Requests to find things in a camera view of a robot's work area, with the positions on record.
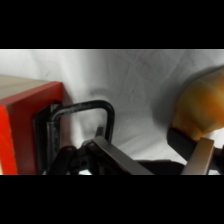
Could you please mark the small wooden drawer box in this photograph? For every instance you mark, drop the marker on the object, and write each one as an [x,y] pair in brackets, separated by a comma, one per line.
[20,87]

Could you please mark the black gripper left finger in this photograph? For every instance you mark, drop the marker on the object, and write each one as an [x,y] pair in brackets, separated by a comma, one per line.
[113,158]

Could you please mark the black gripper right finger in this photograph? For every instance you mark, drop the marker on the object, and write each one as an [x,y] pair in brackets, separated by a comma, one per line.
[200,156]

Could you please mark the orange toy croissant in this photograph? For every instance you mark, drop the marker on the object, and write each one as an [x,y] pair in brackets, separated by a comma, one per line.
[203,106]

